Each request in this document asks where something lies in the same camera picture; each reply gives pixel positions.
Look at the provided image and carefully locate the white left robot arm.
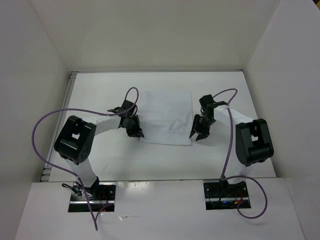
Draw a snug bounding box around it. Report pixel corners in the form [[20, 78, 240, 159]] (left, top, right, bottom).
[[54, 99, 144, 200]]

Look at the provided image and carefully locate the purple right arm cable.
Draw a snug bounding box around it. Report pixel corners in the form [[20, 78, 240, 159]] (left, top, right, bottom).
[[212, 88, 270, 220]]

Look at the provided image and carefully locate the white fabric skirt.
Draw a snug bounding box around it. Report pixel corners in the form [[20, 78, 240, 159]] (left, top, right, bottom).
[[137, 90, 193, 146]]

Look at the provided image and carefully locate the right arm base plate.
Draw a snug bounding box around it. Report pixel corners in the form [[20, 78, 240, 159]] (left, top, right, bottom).
[[203, 181, 251, 211]]

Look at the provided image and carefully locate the aluminium table edge rail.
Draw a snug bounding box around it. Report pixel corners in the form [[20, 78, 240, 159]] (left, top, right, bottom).
[[39, 69, 245, 182]]

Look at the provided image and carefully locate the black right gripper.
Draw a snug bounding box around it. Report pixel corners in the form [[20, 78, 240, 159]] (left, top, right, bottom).
[[189, 114, 216, 142]]

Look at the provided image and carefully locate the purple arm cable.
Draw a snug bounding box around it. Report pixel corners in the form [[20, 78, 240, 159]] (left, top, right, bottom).
[[212, 88, 270, 220], [31, 86, 140, 231]]

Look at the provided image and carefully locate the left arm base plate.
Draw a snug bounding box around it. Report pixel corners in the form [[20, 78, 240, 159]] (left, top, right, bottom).
[[62, 182, 116, 213]]

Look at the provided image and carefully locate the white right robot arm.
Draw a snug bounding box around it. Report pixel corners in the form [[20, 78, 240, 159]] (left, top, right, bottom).
[[189, 94, 274, 198]]

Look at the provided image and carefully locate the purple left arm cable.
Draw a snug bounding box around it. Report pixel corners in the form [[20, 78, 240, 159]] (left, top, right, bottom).
[[31, 86, 140, 231]]

